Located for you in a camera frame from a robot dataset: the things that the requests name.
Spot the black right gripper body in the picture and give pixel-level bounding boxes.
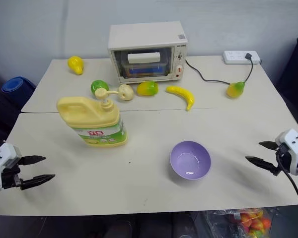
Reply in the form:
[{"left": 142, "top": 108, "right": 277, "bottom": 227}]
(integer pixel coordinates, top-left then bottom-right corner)
[{"left": 271, "top": 143, "right": 293, "bottom": 177}]

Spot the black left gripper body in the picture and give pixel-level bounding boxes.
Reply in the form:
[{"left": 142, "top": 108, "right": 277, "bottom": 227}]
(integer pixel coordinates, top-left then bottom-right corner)
[{"left": 0, "top": 163, "right": 24, "bottom": 191}]

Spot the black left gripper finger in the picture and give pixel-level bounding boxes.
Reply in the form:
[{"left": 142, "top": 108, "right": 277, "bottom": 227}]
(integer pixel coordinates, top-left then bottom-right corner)
[
  {"left": 19, "top": 174, "right": 56, "bottom": 191},
  {"left": 20, "top": 155, "right": 47, "bottom": 167}
]

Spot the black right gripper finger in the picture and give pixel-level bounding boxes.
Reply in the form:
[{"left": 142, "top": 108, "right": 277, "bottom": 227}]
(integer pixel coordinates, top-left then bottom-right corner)
[
  {"left": 258, "top": 140, "right": 279, "bottom": 151},
  {"left": 245, "top": 156, "right": 282, "bottom": 176}
]

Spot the purple bowl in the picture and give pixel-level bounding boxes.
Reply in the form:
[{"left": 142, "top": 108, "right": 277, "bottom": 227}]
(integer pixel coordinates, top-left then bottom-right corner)
[{"left": 169, "top": 140, "right": 212, "bottom": 180}]

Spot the yellow detergent bottle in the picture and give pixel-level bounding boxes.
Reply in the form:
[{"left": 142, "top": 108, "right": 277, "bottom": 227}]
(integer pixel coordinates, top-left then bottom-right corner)
[{"left": 56, "top": 88, "right": 128, "bottom": 148}]

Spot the black chair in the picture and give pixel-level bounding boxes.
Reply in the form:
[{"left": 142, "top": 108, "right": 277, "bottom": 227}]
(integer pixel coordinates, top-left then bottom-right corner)
[{"left": 275, "top": 34, "right": 298, "bottom": 139}]

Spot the clear bag of toy fruit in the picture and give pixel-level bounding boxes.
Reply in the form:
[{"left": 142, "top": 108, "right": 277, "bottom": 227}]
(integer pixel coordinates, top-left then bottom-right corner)
[{"left": 203, "top": 207, "right": 274, "bottom": 238}]

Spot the yellow green toy pear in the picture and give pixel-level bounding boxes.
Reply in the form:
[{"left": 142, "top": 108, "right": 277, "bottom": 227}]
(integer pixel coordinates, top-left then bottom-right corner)
[{"left": 225, "top": 81, "right": 246, "bottom": 99}]

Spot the blue rolled mat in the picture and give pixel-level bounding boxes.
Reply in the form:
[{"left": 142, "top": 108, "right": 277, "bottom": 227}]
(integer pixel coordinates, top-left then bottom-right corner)
[{"left": 0, "top": 76, "right": 37, "bottom": 106}]

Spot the white power strip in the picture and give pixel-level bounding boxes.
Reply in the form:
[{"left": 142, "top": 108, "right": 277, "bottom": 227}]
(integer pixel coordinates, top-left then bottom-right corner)
[{"left": 222, "top": 50, "right": 262, "bottom": 66}]

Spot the yellow toy banana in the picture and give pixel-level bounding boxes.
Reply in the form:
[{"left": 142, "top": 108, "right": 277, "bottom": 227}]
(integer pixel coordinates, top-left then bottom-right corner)
[{"left": 165, "top": 85, "right": 196, "bottom": 112}]

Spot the green toy apple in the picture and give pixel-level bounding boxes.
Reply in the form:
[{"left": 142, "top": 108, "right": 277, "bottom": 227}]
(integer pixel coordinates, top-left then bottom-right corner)
[{"left": 90, "top": 79, "right": 110, "bottom": 96}]

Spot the yellow green toy mango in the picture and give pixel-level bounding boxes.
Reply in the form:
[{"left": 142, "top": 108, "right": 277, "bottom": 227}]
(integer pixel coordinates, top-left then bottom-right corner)
[{"left": 136, "top": 81, "right": 159, "bottom": 97}]

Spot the white toaster oven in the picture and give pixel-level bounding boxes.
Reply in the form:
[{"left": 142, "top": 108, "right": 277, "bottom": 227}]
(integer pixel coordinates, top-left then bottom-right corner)
[{"left": 107, "top": 20, "right": 189, "bottom": 84}]

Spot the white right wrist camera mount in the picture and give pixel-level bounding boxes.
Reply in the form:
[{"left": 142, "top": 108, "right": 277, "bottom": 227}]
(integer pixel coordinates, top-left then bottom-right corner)
[{"left": 275, "top": 128, "right": 298, "bottom": 176}]

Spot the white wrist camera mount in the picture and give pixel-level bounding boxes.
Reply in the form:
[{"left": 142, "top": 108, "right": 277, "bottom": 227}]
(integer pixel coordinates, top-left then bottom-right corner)
[
  {"left": 275, "top": 128, "right": 298, "bottom": 176},
  {"left": 0, "top": 142, "right": 23, "bottom": 193}
]

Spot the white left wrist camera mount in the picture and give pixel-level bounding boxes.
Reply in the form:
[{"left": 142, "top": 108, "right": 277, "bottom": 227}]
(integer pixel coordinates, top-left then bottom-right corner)
[{"left": 0, "top": 142, "right": 23, "bottom": 193}]

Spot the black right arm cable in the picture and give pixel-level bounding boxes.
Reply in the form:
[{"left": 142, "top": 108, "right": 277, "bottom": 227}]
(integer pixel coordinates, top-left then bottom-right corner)
[{"left": 275, "top": 145, "right": 298, "bottom": 212}]

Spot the black oven power cable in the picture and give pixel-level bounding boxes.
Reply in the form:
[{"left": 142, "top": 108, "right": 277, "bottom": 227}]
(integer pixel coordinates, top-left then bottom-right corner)
[{"left": 185, "top": 53, "right": 254, "bottom": 85}]

